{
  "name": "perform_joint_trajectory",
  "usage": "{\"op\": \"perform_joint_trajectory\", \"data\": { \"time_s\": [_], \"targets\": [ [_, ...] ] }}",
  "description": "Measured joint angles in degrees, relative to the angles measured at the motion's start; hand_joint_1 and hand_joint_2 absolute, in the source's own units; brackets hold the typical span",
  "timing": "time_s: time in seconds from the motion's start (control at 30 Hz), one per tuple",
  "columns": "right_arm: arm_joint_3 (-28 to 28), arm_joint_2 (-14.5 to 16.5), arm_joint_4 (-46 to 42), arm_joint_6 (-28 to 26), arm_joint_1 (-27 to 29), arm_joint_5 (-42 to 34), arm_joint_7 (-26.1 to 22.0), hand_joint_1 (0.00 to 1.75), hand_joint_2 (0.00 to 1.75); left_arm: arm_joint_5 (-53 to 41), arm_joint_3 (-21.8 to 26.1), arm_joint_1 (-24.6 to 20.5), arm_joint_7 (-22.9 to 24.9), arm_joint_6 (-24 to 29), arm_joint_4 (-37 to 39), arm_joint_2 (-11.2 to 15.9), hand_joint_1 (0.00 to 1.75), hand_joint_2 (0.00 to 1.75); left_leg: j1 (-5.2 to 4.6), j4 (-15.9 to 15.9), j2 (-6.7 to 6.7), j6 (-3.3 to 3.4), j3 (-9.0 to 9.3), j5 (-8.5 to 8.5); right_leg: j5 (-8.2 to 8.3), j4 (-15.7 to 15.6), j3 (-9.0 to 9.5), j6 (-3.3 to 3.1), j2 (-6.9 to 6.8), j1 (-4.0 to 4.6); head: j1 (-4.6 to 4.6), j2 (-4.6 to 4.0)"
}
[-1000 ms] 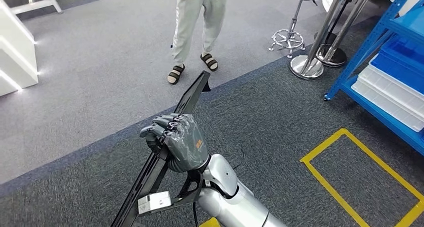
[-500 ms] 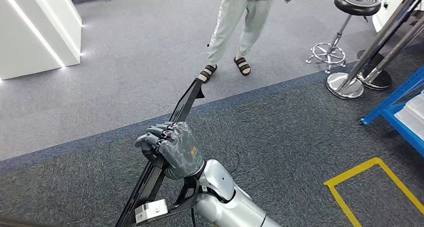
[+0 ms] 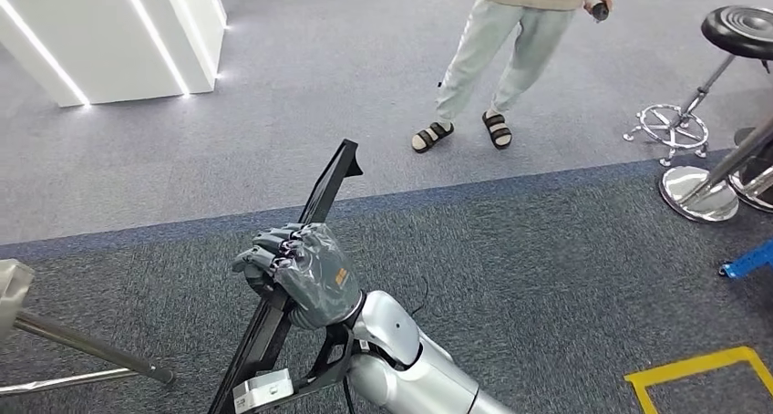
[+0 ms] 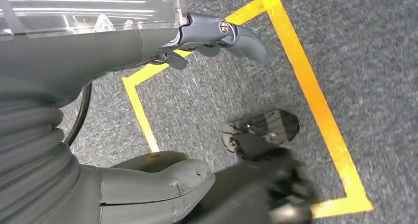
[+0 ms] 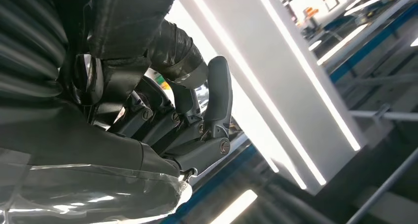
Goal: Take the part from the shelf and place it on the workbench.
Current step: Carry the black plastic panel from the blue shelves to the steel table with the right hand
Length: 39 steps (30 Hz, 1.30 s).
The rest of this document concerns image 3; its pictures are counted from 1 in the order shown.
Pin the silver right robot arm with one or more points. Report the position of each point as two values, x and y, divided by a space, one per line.
410 363

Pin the blue metal shelf rack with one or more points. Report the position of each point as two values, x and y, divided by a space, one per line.
749 260

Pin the steel workbench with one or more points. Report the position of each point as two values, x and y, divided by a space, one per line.
12 290

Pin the black seat chrome stool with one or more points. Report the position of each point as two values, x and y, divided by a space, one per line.
743 31

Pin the person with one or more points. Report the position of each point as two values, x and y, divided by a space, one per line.
519 37

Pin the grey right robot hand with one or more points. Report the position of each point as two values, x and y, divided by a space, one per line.
314 278

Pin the black plastic mounting plate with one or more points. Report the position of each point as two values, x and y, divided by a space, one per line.
329 188

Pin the black stanchion post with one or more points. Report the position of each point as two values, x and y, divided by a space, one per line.
758 157

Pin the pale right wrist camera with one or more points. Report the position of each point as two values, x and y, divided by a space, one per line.
262 392

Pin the chrome stanchion post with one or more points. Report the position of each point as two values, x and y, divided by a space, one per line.
694 197
755 197

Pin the white lit counter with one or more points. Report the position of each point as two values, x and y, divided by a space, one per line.
121 37

